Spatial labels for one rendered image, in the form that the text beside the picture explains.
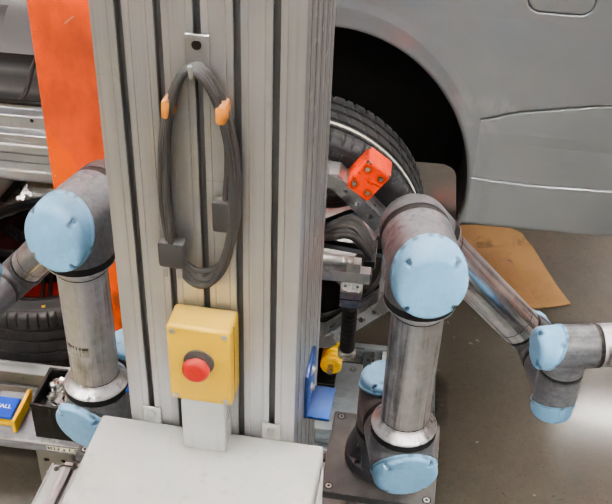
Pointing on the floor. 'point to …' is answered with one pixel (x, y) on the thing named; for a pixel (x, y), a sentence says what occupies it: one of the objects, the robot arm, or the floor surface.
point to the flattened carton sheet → (515, 264)
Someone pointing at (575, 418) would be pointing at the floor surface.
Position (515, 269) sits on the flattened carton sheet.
